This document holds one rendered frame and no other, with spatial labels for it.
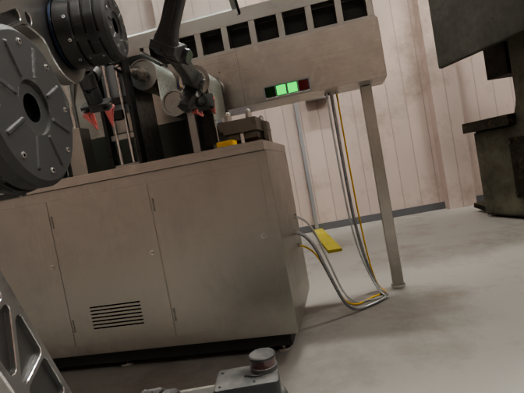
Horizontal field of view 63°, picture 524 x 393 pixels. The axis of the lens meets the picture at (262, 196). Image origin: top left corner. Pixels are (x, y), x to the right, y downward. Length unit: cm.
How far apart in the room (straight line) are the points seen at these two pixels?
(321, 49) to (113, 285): 153
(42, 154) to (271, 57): 194
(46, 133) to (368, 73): 194
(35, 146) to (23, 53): 10
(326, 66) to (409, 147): 301
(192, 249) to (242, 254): 21
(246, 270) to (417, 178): 368
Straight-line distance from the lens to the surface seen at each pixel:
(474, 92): 553
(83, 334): 217
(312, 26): 238
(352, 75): 231
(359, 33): 236
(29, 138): 50
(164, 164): 180
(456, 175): 522
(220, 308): 186
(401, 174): 516
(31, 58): 56
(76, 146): 242
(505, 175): 422
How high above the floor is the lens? 77
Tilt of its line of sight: 3 degrees down
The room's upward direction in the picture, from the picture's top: 10 degrees counter-clockwise
